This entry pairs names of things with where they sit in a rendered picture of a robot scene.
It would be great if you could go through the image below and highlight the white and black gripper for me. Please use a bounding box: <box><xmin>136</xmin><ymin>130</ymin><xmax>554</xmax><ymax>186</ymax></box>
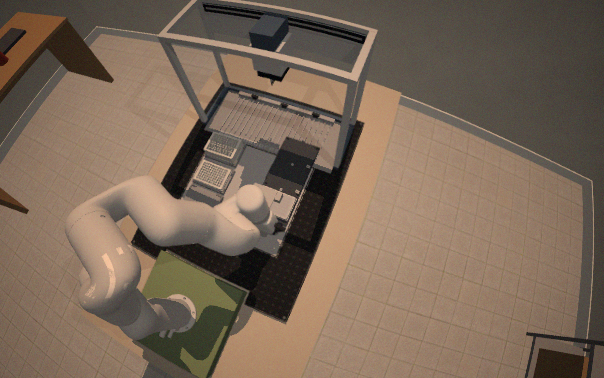
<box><xmin>255</xmin><ymin>210</ymin><xmax>286</xmax><ymax>235</ymax></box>

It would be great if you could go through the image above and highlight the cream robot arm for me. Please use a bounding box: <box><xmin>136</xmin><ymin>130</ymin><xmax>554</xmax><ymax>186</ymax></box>
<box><xmin>65</xmin><ymin>175</ymin><xmax>283</xmax><ymax>340</ymax></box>

